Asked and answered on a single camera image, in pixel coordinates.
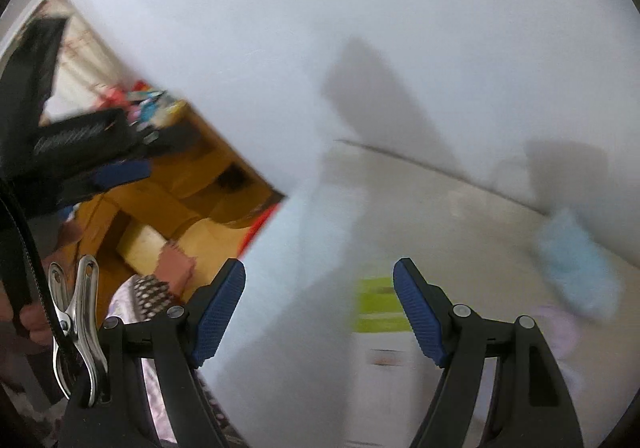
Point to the colourful toys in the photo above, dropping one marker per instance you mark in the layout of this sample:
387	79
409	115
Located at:
150	108

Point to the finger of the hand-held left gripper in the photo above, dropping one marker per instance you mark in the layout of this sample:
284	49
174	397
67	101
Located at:
122	173
165	140

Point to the green white carton box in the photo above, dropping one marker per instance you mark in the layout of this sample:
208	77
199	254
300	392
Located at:
380	303

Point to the teal snack packet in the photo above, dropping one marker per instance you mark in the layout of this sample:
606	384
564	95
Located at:
575	258

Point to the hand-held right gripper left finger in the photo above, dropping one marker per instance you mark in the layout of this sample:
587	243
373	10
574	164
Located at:
220	313

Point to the pink foam floor mat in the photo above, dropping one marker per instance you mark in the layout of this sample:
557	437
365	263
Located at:
175	270

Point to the red paper bag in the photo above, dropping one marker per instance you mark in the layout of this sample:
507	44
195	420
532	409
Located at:
111	97

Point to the metal spring clip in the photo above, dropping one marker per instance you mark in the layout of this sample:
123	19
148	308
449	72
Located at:
82	328

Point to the red trash bin green rim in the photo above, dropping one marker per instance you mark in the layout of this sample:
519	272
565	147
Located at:
257	233

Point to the wooden cabinet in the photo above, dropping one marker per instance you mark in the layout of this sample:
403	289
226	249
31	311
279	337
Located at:
150	208

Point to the beige curtain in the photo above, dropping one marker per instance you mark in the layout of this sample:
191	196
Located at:
85	58

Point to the person's left hand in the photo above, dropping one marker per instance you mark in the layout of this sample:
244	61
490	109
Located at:
32	323

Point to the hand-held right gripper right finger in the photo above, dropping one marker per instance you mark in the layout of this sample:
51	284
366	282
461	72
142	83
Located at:
420	313

